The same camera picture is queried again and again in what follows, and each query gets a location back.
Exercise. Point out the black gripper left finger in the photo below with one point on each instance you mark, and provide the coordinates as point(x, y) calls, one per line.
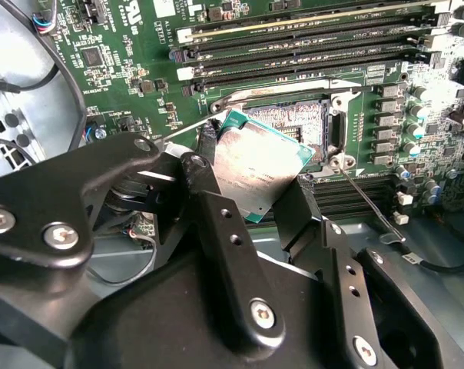
point(44, 192)

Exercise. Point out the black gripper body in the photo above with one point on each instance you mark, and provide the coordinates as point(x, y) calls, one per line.
point(178, 326)

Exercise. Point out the silver green CPU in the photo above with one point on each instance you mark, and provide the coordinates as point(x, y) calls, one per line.
point(255, 165)

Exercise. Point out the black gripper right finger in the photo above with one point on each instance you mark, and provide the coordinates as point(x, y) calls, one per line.
point(343, 307)

